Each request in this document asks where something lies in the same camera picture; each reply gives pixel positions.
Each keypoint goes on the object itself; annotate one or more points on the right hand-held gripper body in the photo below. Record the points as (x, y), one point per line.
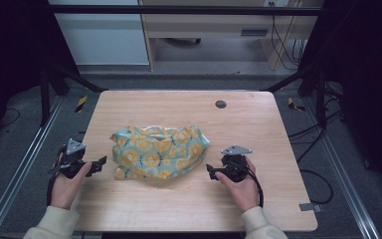
(235, 166)

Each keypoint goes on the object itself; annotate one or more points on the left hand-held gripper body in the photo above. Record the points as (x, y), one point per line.
(73, 164)

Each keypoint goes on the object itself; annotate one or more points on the teal cloth with orange print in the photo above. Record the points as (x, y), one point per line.
(160, 152)

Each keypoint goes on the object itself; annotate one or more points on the person's left hand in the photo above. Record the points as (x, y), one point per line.
(64, 191)

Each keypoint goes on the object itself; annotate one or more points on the person's right hand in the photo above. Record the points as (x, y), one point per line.
(243, 194)

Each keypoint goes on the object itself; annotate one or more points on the yellow and black floor tape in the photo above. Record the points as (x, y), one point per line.
(81, 103)

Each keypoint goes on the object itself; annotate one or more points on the dark round table grommet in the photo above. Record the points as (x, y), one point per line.
(221, 104)

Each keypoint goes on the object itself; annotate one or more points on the grey clip on table edge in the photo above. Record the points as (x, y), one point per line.
(310, 207)

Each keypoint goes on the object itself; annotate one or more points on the white cabinet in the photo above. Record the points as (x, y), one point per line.
(102, 38)

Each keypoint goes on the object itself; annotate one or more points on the aluminium floor rail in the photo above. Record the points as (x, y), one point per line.
(20, 172)
(341, 172)

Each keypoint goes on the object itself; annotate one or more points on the black metal frame stand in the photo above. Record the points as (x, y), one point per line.
(320, 96)
(44, 96)

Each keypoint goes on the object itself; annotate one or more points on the black horizontal frame bar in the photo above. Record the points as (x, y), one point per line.
(179, 10)

